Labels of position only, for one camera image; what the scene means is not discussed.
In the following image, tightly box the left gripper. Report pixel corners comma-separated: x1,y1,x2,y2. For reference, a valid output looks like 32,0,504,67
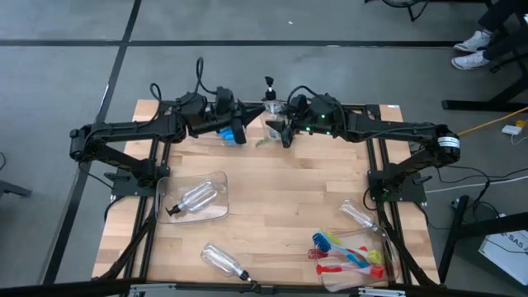
193,86,265,146

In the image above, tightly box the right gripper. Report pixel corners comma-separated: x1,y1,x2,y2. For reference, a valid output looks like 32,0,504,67
265,93,346,149

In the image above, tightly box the blue sponge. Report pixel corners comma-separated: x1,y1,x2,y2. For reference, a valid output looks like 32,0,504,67
218,126,241,146

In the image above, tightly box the clear plastic bin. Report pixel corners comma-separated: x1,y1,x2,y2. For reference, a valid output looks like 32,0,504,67
182,100,250,148
313,225,400,293
154,171,231,226

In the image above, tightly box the blue dish brush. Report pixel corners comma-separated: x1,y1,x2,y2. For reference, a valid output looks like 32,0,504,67
312,231,370,268

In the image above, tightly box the red dish brush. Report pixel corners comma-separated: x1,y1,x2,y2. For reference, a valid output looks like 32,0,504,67
315,263,387,280
307,246,370,262

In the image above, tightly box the green dish brush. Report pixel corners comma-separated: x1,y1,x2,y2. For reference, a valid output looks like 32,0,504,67
321,230,384,266

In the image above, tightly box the black chair base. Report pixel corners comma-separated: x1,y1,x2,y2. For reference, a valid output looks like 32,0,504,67
364,0,430,22

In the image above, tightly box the black desk base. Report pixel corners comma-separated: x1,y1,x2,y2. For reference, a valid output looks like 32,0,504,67
441,53,528,113

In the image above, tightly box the person's white shoe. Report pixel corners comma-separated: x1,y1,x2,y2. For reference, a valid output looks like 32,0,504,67
452,29,493,53
450,49,490,71

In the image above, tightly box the black stand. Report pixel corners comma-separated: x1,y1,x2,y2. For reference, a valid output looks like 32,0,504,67
437,194,528,285

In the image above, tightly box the person's leg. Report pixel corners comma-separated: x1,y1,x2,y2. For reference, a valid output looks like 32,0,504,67
482,28,528,63
480,0,528,36

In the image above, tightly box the black furniture foot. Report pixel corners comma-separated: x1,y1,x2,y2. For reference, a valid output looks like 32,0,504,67
0,180,33,199

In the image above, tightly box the white cardboard box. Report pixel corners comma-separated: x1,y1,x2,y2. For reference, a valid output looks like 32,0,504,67
478,213,528,286

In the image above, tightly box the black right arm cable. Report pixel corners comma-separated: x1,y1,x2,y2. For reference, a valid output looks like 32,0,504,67
285,84,317,106

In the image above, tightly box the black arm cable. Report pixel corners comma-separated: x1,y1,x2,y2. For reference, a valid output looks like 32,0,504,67
285,84,317,106
148,56,219,108

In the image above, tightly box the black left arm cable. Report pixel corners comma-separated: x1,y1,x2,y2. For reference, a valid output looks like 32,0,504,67
148,56,219,108

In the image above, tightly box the black aluminium frame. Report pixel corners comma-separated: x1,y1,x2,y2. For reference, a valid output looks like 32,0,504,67
97,91,441,297

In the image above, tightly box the white cable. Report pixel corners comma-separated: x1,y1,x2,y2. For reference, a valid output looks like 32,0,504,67
424,175,528,195

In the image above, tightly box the yellow cable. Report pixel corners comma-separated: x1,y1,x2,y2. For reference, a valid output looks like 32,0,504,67
457,106,528,137

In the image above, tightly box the black floor cable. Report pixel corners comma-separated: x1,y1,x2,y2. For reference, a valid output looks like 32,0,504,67
436,163,528,186

